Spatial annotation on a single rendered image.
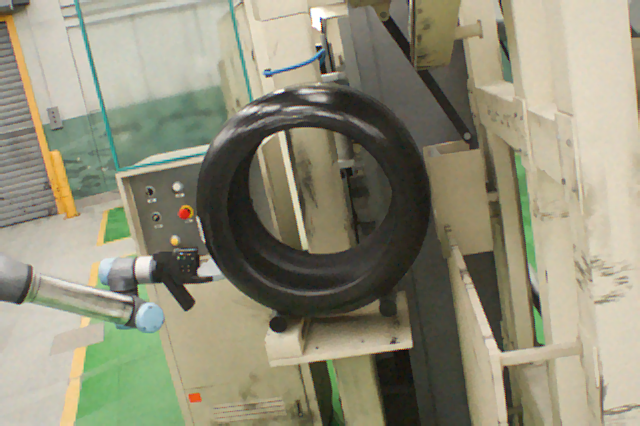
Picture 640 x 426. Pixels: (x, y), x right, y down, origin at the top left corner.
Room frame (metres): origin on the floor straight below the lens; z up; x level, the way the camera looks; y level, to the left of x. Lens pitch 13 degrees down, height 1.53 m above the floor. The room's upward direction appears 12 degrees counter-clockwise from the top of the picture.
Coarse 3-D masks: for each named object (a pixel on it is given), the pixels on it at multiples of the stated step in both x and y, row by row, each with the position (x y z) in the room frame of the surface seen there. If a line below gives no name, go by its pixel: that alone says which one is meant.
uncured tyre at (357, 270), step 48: (288, 96) 1.52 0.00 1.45; (336, 96) 1.51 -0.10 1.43; (240, 144) 1.51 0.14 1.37; (384, 144) 1.47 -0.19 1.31; (240, 192) 1.80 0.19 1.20; (240, 240) 1.77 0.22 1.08; (384, 240) 1.74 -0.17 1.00; (240, 288) 1.55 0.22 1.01; (288, 288) 1.52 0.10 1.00; (336, 288) 1.50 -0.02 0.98; (384, 288) 1.50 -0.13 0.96
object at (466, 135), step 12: (384, 24) 1.79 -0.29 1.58; (396, 36) 1.78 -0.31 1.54; (408, 48) 1.78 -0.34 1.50; (408, 60) 1.78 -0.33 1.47; (420, 72) 1.78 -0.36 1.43; (432, 84) 1.77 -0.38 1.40; (444, 96) 1.77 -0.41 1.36; (444, 108) 1.77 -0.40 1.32; (456, 120) 1.77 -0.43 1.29; (468, 132) 1.76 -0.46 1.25
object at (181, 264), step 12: (156, 252) 1.67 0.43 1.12; (168, 252) 1.67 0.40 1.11; (180, 252) 1.67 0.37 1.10; (192, 252) 1.67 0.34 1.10; (156, 264) 1.65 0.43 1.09; (168, 264) 1.66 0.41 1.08; (180, 264) 1.64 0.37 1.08; (192, 264) 1.64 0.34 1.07; (156, 276) 1.64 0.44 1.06; (180, 276) 1.63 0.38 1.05; (192, 276) 1.63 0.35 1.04
